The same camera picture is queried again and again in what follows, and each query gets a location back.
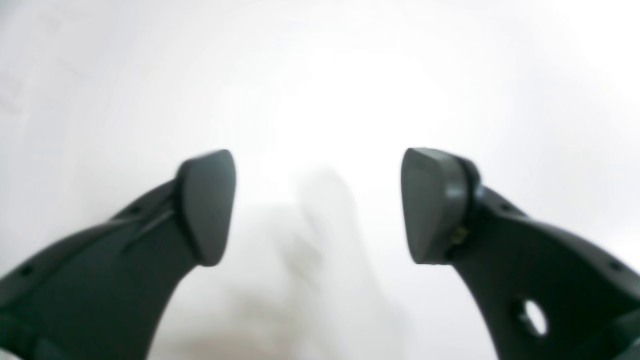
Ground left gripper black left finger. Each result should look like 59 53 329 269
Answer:
0 149 236 360

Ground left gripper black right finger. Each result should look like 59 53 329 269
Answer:
400 148 640 360

